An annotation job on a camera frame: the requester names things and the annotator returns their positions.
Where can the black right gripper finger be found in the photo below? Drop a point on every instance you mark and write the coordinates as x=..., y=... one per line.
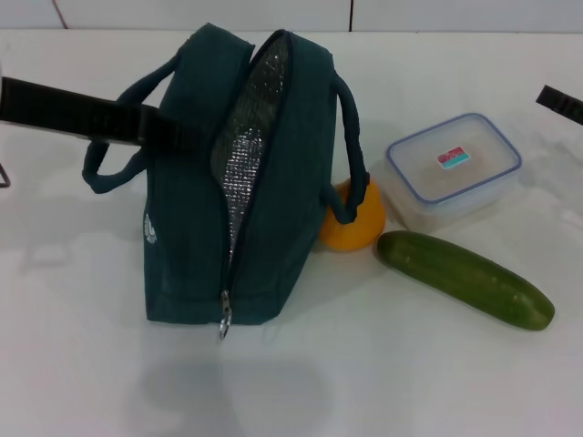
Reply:
x=562, y=105

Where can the teal insulated lunch bag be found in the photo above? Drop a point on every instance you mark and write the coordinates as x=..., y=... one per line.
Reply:
x=182, y=227

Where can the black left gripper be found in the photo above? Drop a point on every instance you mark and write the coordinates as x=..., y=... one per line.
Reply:
x=68, y=114

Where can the clear blue-rimmed food container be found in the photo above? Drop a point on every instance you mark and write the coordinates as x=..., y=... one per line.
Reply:
x=455, y=182

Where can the orange pear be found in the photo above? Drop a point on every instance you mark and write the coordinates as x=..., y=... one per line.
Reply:
x=355, y=232

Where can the green cucumber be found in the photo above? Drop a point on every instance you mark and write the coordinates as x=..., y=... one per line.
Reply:
x=455, y=273

